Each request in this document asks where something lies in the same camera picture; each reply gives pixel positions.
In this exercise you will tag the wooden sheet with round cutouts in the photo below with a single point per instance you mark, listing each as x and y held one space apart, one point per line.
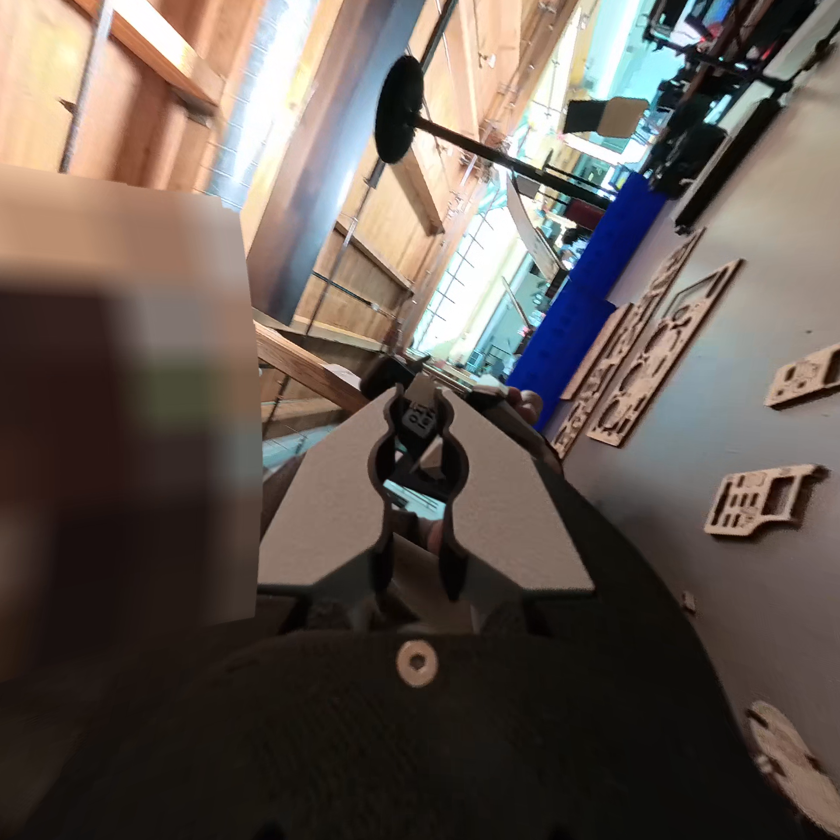
712 295

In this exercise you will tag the black round-base stand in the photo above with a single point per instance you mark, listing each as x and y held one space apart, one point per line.
397 111

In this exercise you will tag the long wooden puzzle sheet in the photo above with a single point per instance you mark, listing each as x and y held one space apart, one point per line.
663 275

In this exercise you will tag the wooden beam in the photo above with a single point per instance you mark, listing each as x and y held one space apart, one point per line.
308 367

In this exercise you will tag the narrow wooden puzzle sheet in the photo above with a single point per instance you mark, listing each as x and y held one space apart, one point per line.
600 354

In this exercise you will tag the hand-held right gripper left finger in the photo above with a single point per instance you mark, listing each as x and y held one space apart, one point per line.
321 518

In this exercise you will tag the tiny wooden scrap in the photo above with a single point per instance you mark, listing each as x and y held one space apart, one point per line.
688 602

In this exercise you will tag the blue partition panel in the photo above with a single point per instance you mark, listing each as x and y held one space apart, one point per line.
590 308

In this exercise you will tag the small rectangular wooden panel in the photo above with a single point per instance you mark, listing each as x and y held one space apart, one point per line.
794 499
807 380

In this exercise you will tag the round wooden disc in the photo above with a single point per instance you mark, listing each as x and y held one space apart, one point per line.
787 754

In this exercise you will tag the person's left hand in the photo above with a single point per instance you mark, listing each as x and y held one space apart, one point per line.
528 407

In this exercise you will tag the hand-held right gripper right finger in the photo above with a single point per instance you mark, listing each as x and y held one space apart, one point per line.
518 518

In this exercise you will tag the grey desk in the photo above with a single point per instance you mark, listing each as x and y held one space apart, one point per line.
754 590

